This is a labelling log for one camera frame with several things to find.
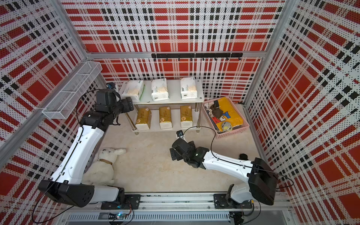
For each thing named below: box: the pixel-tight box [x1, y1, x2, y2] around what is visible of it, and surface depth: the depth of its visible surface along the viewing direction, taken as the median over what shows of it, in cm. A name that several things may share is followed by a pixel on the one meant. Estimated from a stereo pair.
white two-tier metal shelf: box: [120, 78, 205, 135], surface depth 80 cm
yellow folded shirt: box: [215, 97, 244, 133], surface depth 104 cm
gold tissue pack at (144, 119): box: [135, 107, 152, 131], surface depth 97 cm
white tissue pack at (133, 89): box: [120, 80, 145, 102], surface depth 75 cm
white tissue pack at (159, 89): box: [150, 78, 170, 102], surface depth 75 cm
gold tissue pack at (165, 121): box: [158, 106, 173, 130], surface depth 97 cm
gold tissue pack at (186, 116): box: [180, 105, 194, 128], surface depth 98 cm
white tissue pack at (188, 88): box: [180, 76, 198, 99], surface depth 76 cm
